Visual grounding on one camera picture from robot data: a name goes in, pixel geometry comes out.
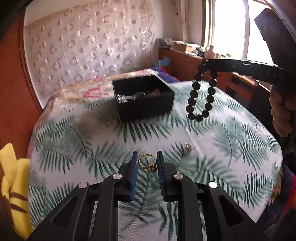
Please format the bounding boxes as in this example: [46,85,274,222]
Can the pink bottle on cabinet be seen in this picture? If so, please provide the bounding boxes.
[205,45,215,59]

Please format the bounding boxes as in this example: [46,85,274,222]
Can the silver ornate hair comb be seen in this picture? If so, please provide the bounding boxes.
[116,91,147,103]

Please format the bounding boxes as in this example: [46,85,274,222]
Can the palm leaf print cloth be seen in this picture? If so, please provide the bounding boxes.
[29,81,282,228]

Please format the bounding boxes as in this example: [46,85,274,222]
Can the cardboard box on cabinet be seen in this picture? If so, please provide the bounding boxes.
[173,41,200,54]

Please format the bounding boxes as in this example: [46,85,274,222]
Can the yellow plush toy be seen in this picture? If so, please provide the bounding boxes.
[1,143,33,240]

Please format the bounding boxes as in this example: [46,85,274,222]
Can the circle-patterned sheer curtain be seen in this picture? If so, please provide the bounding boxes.
[23,1,156,107]

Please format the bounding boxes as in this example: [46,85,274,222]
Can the black open storage box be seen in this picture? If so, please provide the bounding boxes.
[112,76,175,123]

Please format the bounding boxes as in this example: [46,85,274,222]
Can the black bead bracelet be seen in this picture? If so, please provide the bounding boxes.
[185,58,219,123]

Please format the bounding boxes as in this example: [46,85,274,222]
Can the blue blanket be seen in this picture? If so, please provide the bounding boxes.
[152,67,179,83]

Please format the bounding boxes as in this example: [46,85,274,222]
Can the gold ring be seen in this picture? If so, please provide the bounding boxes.
[138,153,159,174]

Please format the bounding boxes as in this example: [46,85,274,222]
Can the teal plush toy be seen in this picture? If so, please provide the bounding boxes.
[153,56,171,68]

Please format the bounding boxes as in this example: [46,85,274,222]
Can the person's right hand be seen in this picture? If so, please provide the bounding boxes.
[269,85,295,137]

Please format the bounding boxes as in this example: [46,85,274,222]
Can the wooden cabinet along window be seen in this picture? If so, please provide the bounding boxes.
[158,47,273,110]

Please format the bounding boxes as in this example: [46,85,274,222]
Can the wooden headboard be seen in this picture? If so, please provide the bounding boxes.
[1,13,42,159]

